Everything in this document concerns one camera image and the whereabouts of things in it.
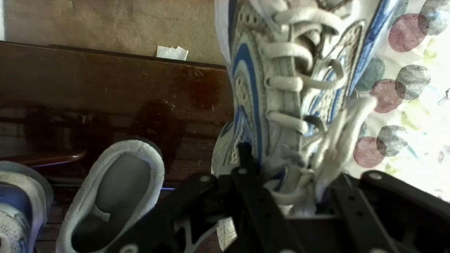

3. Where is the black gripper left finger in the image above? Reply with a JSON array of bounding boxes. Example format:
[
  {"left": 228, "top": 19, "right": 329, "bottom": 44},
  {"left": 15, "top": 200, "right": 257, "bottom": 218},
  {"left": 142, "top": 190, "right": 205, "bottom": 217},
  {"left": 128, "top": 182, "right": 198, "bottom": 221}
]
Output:
[{"left": 232, "top": 141, "right": 306, "bottom": 253}]

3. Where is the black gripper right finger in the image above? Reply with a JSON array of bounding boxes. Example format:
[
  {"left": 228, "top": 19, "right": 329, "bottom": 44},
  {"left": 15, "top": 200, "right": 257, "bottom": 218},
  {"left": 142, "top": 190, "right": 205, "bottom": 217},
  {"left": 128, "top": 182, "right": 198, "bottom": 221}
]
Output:
[{"left": 322, "top": 172, "right": 401, "bottom": 253}]

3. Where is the white and blue sneaker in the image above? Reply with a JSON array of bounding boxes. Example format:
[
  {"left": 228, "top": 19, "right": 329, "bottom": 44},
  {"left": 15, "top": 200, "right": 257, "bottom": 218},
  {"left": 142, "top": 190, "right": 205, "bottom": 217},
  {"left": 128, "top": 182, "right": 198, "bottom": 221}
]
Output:
[{"left": 209, "top": 0, "right": 411, "bottom": 220}]

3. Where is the bed with floral cover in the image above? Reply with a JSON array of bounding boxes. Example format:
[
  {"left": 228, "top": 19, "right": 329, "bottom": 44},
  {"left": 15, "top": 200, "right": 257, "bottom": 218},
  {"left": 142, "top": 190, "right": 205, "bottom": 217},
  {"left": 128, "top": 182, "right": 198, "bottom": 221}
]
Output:
[{"left": 346, "top": 0, "right": 450, "bottom": 204}]

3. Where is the white paper scrap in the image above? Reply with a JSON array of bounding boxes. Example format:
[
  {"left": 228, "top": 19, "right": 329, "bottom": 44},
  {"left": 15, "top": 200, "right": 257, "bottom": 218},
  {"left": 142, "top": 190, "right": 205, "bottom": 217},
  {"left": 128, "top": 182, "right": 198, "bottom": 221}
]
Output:
[{"left": 155, "top": 44, "right": 191, "bottom": 62}]

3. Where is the dark wooden dresser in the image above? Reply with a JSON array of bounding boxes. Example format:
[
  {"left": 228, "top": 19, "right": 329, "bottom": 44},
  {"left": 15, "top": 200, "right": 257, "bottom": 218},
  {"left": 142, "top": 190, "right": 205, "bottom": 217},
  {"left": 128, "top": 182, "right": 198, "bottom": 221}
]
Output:
[{"left": 0, "top": 40, "right": 236, "bottom": 253}]

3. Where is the grey and blue sneaker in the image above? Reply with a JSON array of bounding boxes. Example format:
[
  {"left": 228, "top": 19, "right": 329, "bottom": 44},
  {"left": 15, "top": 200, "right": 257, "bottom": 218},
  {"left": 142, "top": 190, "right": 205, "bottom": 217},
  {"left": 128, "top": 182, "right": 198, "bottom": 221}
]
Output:
[{"left": 0, "top": 159, "right": 55, "bottom": 253}]

